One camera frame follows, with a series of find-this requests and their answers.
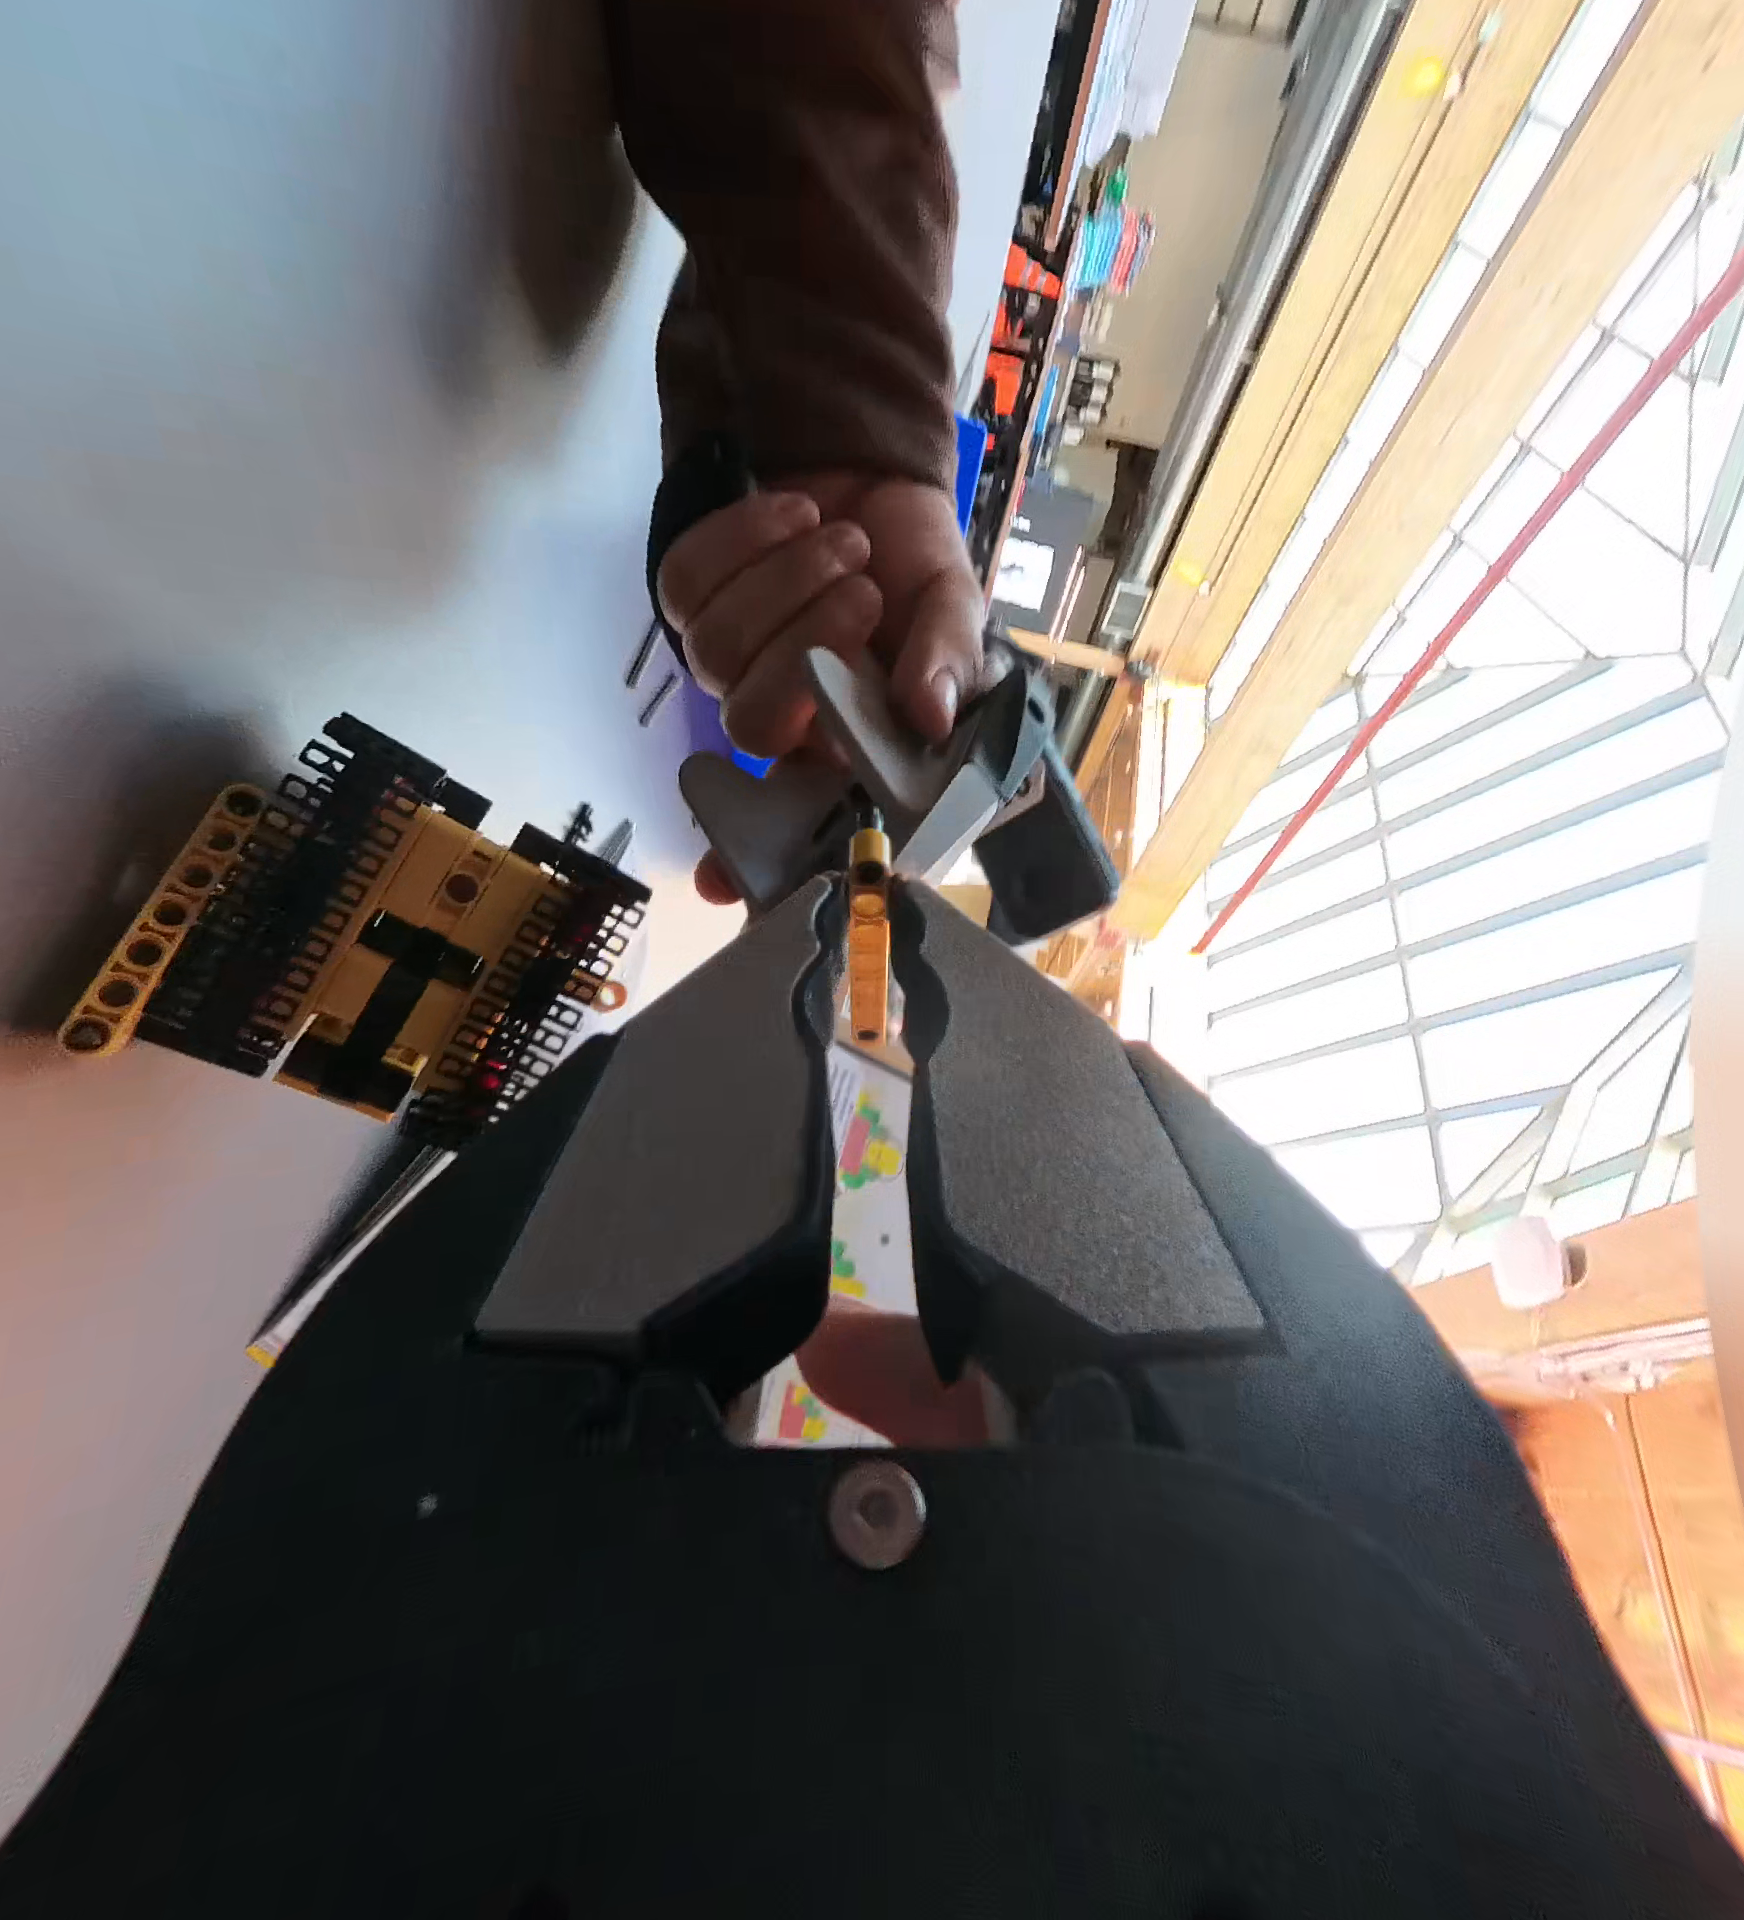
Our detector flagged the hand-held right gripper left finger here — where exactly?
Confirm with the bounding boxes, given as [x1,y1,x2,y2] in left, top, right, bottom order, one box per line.
[470,870,845,1407]

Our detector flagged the glass roof window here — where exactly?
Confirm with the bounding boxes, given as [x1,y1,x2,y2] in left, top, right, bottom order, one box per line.
[1202,0,1744,1278]

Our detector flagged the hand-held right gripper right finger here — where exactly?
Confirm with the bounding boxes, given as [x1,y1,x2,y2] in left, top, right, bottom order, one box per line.
[888,878,1274,1391]

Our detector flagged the yellow black lego bulldozer model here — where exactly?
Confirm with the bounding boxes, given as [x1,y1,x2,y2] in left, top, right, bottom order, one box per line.
[56,712,654,1152]

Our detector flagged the yellow lego beam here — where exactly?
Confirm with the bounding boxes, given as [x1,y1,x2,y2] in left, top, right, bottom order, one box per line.
[846,801,898,1049]

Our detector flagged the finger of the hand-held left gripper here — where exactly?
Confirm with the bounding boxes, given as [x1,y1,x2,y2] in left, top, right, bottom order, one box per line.
[807,648,1001,889]
[677,746,863,912]

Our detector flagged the wooden roof beam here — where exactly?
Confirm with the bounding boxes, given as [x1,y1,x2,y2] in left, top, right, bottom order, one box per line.
[1111,0,1744,940]

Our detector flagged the red pipe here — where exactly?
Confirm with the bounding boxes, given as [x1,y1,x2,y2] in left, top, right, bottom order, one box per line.
[1192,177,1744,958]

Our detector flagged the person's left forearm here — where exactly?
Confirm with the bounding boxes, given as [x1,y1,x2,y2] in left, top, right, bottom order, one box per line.
[610,0,964,504]

